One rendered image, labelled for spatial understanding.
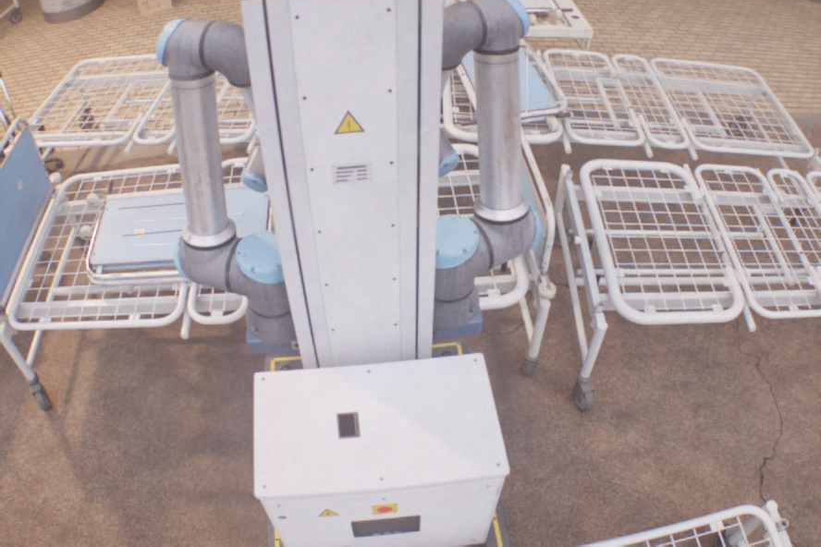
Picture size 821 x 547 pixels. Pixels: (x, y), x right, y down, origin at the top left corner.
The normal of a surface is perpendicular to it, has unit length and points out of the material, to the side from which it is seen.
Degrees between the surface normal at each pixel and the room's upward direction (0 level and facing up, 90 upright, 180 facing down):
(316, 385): 0
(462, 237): 5
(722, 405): 0
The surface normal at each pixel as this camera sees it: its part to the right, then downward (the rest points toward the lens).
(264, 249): 0.08, -0.70
